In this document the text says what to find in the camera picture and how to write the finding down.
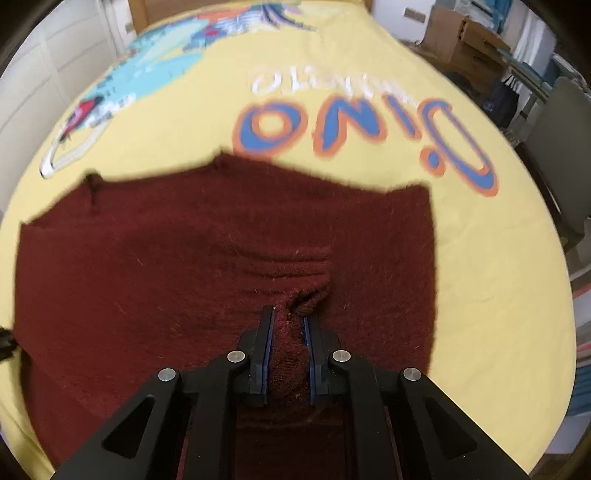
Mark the colourful cloth stack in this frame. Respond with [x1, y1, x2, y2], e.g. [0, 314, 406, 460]
[570, 258, 591, 455]

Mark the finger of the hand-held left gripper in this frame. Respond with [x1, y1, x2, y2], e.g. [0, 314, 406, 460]
[0, 325, 19, 365]

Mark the dark red knit sweater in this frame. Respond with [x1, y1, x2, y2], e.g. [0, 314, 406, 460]
[11, 152, 439, 480]

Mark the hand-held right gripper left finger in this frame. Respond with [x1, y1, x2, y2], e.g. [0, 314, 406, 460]
[51, 305, 278, 480]

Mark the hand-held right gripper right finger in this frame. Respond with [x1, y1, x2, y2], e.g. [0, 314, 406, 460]
[300, 315, 529, 480]

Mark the yellow dinosaur print bedsheet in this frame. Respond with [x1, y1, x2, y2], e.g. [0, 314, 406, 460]
[0, 0, 578, 480]

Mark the wooden headboard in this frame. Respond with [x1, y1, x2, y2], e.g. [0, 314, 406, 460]
[128, 0, 374, 35]

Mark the brown cardboard box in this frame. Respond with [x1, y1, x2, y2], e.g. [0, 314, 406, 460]
[422, 4, 513, 70]

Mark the white storage shelf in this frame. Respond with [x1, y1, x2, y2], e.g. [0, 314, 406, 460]
[462, 0, 571, 93]

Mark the grey green chair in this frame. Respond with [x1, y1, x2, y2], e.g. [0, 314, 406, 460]
[522, 76, 591, 252]

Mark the dark blue tote bag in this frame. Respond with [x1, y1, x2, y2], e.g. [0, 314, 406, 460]
[485, 76, 521, 126]

